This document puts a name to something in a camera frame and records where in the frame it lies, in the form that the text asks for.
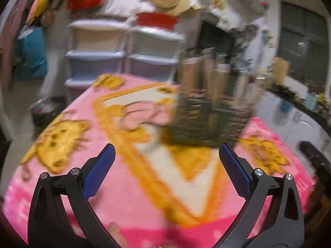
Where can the dark window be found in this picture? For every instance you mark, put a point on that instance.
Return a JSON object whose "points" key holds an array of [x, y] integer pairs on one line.
{"points": [[304, 43]]}

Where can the white kitchen cabinets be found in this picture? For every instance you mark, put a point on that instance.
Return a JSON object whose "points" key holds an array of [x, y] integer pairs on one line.
{"points": [[293, 124]]}

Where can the dark green utensil basket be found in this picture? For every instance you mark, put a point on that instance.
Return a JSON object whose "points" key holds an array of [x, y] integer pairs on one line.
{"points": [[197, 121]]}

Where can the left hand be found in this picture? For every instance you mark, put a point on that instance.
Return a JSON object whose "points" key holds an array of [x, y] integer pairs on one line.
{"points": [[115, 232]]}

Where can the beige top drawer bin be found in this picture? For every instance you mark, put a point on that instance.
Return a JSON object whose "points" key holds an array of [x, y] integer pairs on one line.
{"points": [[98, 35]]}

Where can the yellow hanging cloth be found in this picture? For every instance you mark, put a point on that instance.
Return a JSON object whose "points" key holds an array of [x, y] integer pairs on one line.
{"points": [[40, 1]]}

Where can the black trash bag bin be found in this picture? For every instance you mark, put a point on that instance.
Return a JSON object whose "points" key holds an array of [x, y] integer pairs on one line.
{"points": [[44, 111]]}

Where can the chopsticks vertical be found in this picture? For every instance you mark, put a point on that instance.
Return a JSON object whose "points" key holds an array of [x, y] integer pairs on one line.
{"points": [[223, 70], [189, 75]]}

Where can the blue middle drawer bin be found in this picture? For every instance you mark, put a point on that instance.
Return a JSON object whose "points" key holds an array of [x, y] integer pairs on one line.
{"points": [[88, 65]]}

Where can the wooden cutting board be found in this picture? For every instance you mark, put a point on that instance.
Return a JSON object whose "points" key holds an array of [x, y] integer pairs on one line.
{"points": [[280, 69]]}

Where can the blue hanging bag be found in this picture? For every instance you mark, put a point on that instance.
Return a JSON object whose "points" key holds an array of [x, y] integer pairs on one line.
{"points": [[30, 54]]}

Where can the black microwave oven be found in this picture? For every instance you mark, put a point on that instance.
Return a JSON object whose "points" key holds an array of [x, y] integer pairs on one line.
{"points": [[213, 37]]}

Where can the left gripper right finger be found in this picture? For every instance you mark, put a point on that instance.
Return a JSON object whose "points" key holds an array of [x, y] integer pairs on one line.
{"points": [[272, 214]]}

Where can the pink cartoon blanket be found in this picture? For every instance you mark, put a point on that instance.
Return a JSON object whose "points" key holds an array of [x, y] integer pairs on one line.
{"points": [[160, 194]]}

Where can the purple middle drawer bin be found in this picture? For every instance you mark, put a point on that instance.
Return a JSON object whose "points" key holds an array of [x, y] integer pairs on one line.
{"points": [[152, 67]]}

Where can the green top drawer bin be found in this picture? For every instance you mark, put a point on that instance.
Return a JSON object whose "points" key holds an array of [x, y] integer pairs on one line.
{"points": [[155, 42]]}

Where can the chopsticks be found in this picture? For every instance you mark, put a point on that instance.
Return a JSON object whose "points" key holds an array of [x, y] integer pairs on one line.
{"points": [[243, 89], [208, 69]]}

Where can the red plastic basin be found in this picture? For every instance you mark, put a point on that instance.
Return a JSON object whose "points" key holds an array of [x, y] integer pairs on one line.
{"points": [[156, 20]]}

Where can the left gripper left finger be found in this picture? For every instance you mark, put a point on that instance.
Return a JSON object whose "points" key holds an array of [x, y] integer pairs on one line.
{"points": [[48, 225]]}

